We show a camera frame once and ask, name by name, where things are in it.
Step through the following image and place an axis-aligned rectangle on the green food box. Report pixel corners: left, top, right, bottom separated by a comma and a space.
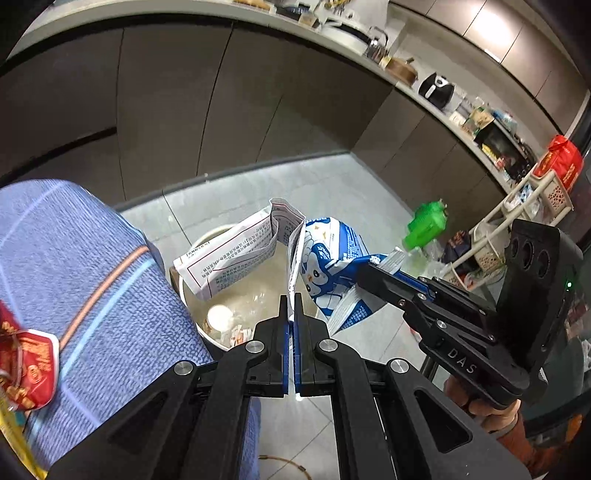
462, 106, 495, 137

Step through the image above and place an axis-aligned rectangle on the red snack wrapper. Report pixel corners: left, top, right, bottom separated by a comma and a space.
0, 300, 61, 411

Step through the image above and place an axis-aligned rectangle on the blue plaid tablecloth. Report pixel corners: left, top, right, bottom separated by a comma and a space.
0, 180, 262, 480

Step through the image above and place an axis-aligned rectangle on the black microwave oven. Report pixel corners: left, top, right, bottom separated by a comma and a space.
473, 120, 539, 183

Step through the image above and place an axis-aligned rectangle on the white round trash bin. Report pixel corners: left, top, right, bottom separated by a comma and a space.
178, 224, 333, 356

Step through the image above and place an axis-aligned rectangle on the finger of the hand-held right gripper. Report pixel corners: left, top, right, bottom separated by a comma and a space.
355, 263, 432, 319
397, 271, 458, 296

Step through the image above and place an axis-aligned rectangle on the grey kitchen base cabinet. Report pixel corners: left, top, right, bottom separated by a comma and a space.
0, 0, 518, 217

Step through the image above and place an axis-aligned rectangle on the black air fryer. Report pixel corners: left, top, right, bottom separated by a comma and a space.
418, 71, 455, 112

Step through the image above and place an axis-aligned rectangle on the red gift bag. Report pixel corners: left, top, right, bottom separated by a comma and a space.
533, 135, 585, 192

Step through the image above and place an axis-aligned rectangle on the person's right hand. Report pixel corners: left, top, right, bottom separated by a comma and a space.
445, 375, 519, 432

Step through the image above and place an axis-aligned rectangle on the white basket storage cart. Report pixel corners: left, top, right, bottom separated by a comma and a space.
438, 171, 573, 289

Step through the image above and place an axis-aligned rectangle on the green spray bottle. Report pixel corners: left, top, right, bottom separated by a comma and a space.
405, 199, 448, 250

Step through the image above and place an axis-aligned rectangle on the white printed paper leaflet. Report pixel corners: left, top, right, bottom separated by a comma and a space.
173, 198, 306, 303

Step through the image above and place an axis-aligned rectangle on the person's right forearm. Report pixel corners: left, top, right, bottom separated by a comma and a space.
503, 406, 585, 478

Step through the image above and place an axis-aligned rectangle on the steel kettle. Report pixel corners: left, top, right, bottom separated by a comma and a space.
365, 27, 389, 58

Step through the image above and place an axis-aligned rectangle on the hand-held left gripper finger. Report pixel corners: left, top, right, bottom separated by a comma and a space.
46, 295, 295, 480
293, 293, 532, 480

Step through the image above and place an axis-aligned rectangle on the yellow thin cable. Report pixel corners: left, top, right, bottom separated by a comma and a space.
259, 455, 311, 480

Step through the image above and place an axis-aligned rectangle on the blue white cartoon plastic bag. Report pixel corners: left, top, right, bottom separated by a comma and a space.
295, 217, 402, 333

